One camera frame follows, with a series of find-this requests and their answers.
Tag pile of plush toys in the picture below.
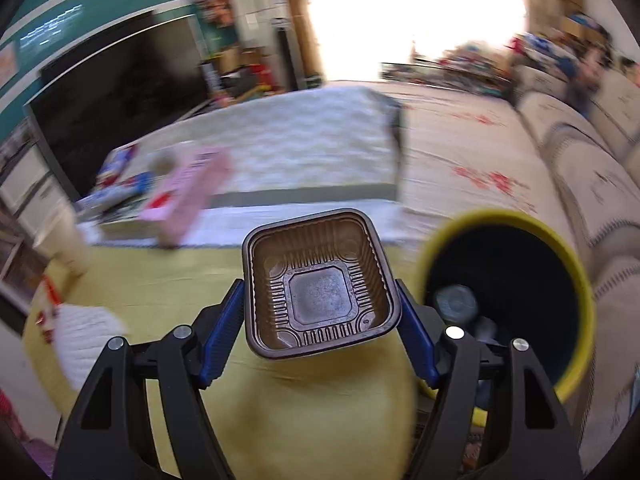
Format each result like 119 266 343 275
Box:
511 13 638 102

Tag white foam fruit net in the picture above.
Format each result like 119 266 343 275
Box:
52 304 129 392

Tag yellow rim black trash bin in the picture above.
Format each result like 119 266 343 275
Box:
410 209 596 425

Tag white blue tube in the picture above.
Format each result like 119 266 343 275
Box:
76 171 154 216

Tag grey chevron tablecloth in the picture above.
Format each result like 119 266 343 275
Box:
124 86 402 248

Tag white paper cup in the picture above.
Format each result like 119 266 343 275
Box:
32 202 90 275

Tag white drawer cabinet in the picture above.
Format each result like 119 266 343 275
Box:
1 141 72 234

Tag blue box on red tray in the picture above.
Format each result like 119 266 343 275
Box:
96 144 137 190

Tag large black television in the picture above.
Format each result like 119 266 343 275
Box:
25 15 208 200

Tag floral bed sheet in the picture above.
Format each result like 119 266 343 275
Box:
372 81 574 244

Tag beige sofa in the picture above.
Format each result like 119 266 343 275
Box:
516 70 639 470

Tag red fire extinguisher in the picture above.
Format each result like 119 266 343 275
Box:
248 63 278 91

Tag white pill bottle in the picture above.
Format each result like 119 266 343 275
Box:
146 141 198 177

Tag pink strawberry milk carton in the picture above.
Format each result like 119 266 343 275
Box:
138 146 232 247

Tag brown plastic tray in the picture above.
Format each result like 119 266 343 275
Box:
242 208 401 360

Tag yellow patterned tablecloth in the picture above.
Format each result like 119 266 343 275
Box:
48 247 418 479

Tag green floral box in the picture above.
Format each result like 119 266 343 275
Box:
98 195 157 240

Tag red snack wrapper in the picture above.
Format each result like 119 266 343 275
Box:
32 274 62 344

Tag pink artificial flowers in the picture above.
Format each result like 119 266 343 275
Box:
196 0 234 28

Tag cluttered low glass shelf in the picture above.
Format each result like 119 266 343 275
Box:
380 42 513 100

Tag black tower fan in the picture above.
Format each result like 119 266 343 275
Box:
271 18 306 91

